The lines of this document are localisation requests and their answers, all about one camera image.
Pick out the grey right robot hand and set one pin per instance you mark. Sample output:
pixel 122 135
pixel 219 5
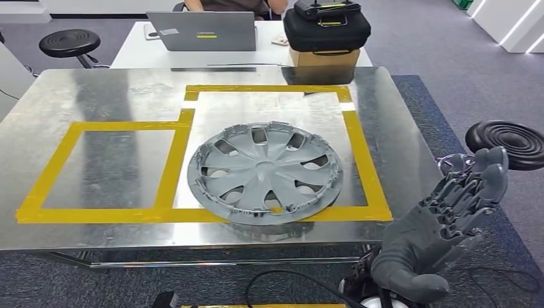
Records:
pixel 416 246

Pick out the silver plastic wheel hubcap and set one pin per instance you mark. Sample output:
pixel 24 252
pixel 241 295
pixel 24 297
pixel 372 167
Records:
pixel 263 170

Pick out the steel workbench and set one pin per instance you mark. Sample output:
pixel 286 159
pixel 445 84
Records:
pixel 106 97

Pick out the black round stool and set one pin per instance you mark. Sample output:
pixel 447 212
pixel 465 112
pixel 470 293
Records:
pixel 505 144
pixel 70 42

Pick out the black carrying case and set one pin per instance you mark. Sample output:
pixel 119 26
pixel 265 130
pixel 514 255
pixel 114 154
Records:
pixel 327 36

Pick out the green plastic crate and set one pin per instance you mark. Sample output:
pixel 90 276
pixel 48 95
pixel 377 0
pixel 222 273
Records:
pixel 463 3

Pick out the yellow tape double rectangle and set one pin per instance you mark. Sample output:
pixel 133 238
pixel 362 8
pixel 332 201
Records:
pixel 168 170

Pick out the person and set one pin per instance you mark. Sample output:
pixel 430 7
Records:
pixel 233 5

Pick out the grey laptop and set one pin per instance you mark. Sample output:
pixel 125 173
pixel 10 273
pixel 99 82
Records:
pixel 199 29

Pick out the small white device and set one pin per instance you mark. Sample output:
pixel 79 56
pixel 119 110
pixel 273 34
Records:
pixel 151 32

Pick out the white side desk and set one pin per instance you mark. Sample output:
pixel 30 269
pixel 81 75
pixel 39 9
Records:
pixel 12 76

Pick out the right wrist camera unit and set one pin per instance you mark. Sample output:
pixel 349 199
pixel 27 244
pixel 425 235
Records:
pixel 361 276

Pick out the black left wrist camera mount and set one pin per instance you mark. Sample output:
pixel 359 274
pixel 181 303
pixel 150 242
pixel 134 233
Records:
pixel 165 299

